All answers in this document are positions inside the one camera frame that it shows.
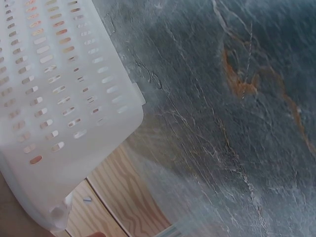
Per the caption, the person's left hand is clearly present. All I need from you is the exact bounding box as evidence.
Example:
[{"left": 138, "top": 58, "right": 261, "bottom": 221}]
[{"left": 0, "top": 176, "right": 106, "bottom": 237}]

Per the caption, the white perforated plastic basket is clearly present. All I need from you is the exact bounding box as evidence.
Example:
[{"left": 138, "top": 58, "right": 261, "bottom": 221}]
[{"left": 0, "top": 0, "right": 146, "bottom": 234}]

